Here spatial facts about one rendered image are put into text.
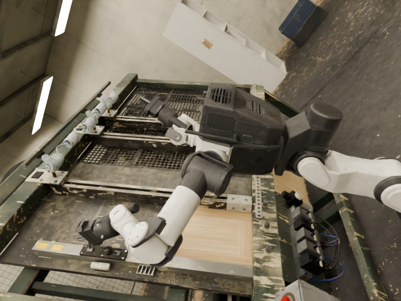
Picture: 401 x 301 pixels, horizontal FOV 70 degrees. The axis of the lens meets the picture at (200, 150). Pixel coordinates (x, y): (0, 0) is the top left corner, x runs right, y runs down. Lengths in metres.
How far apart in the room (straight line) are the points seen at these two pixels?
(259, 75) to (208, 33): 1.08
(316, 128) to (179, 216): 0.56
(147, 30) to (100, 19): 1.01
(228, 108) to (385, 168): 0.67
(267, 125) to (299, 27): 4.28
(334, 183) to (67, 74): 7.16
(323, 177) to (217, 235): 0.54
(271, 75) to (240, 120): 4.07
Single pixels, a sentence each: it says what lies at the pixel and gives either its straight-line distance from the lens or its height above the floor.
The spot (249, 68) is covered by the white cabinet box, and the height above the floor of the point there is 0.56.
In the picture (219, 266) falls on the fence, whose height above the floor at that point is 1.02.
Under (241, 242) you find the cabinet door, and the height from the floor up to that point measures 0.93.
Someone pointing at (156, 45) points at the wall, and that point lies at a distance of 6.61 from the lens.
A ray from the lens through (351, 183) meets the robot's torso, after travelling 1.26.
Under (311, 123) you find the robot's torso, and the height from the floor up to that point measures 1.06.
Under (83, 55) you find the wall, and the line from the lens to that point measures 7.38.
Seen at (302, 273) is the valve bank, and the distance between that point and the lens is 1.30.
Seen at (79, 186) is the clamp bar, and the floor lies 1.70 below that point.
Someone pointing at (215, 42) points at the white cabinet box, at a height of 1.26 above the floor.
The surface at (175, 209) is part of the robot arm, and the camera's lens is 0.86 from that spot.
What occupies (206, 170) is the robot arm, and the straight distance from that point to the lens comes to 0.91.
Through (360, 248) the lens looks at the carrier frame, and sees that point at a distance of 1.95.
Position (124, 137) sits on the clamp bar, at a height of 1.64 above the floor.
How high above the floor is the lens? 1.54
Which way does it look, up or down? 11 degrees down
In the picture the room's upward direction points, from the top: 61 degrees counter-clockwise
